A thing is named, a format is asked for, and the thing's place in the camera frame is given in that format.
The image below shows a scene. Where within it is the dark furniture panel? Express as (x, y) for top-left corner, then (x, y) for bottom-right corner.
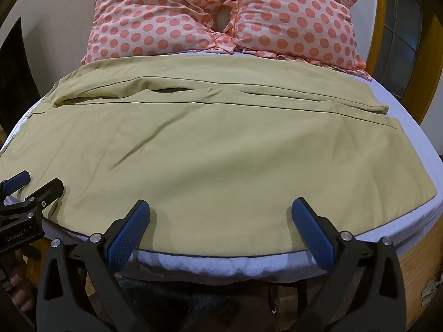
(0, 17), (43, 138)

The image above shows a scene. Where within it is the wooden framed glass door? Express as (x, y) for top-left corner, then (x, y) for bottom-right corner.
(367, 0), (443, 125)

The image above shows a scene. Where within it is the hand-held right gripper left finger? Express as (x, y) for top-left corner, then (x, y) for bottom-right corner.
(36, 199), (151, 332)

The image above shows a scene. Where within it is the pink polka dot pillow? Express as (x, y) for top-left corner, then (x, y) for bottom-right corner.
(82, 0), (239, 66)
(221, 0), (374, 81)

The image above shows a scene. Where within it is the olive yellow bed sheet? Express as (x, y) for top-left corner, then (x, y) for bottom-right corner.
(0, 57), (437, 254)

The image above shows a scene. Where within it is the person's left hand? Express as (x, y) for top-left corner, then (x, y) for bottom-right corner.
(8, 255), (38, 312)

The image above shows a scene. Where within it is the wooden bed frame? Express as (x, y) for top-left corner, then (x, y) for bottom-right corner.
(395, 232), (443, 305)

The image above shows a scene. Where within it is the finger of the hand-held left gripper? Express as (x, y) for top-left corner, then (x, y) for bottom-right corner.
(0, 170), (32, 198)
(20, 177), (65, 212)

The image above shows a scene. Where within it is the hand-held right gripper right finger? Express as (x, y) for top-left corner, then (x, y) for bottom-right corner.
(291, 197), (406, 332)

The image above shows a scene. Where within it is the white mattress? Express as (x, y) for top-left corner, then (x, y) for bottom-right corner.
(0, 51), (443, 285)

